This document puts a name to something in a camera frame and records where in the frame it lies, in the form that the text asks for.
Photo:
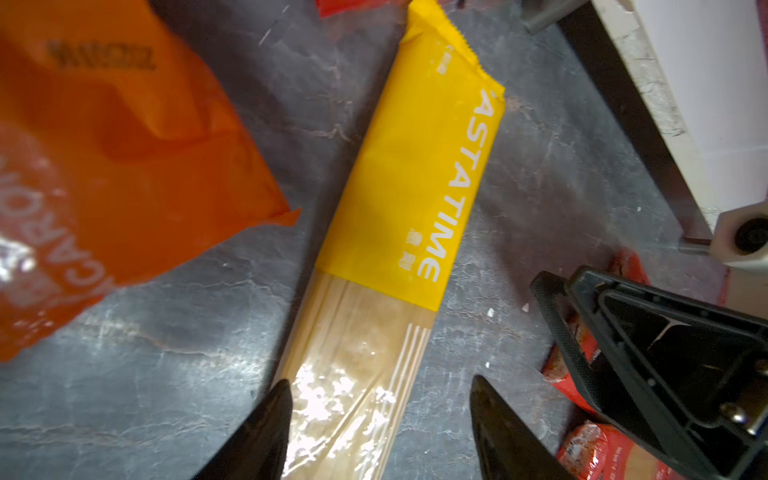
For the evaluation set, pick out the white two-tier shelf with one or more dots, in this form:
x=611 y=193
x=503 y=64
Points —
x=703 y=67

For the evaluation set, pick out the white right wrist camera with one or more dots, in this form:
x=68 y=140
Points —
x=740 y=243

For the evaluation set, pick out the red macaroni bag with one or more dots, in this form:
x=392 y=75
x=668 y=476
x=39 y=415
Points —
x=327 y=8

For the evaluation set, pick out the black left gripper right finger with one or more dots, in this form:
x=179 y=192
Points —
x=506 y=447

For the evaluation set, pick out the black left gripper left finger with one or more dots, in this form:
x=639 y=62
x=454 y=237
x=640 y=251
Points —
x=258 y=448

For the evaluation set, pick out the orange macaroni bag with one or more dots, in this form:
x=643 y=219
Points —
x=122 y=157

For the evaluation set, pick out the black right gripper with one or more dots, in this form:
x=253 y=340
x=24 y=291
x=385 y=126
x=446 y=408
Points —
x=685 y=388

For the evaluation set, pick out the red spaghetti bag front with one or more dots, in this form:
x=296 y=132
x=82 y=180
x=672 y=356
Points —
x=600 y=451

